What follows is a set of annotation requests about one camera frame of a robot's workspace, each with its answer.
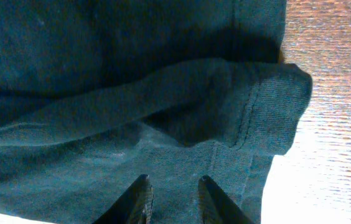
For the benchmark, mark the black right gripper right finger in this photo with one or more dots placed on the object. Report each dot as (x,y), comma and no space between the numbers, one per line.
(216,207)

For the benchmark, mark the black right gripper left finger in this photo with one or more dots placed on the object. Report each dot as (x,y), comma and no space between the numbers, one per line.
(134,206)

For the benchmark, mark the black t-shirt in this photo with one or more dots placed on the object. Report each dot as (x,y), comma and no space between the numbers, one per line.
(95,93)

